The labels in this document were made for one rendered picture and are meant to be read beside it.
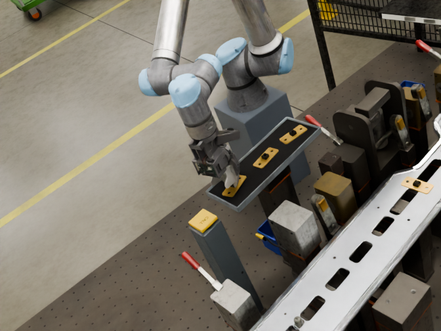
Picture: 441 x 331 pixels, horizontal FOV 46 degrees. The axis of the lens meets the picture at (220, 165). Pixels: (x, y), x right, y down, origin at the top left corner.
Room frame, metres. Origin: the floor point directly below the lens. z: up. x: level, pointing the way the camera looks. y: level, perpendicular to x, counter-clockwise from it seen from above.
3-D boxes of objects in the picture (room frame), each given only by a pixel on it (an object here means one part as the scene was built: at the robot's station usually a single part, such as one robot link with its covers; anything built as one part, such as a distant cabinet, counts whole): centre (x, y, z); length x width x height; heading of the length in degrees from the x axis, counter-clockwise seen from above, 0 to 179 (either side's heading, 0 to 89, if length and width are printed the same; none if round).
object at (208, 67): (1.20, -0.04, 1.49); 0.11 x 0.11 x 0.08; 55
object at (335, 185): (1.08, -0.26, 0.89); 0.12 x 0.08 x 0.38; 28
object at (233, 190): (1.12, -0.01, 1.18); 0.08 x 0.04 x 0.01; 133
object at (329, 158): (1.14, -0.30, 0.90); 0.05 x 0.05 x 0.40; 28
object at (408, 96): (1.32, -0.64, 0.88); 0.11 x 0.07 x 0.37; 28
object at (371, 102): (1.23, -0.48, 0.95); 0.18 x 0.13 x 0.49; 118
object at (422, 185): (1.00, -0.48, 1.01); 0.08 x 0.04 x 0.01; 28
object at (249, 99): (1.62, -0.19, 1.15); 0.15 x 0.15 x 0.10
